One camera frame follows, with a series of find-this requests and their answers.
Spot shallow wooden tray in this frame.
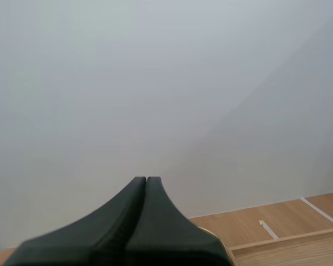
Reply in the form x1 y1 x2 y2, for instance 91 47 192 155
228 227 333 266

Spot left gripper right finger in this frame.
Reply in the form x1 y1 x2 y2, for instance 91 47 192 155
123 176 235 266

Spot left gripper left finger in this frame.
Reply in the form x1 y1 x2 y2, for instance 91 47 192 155
6 176 147 266

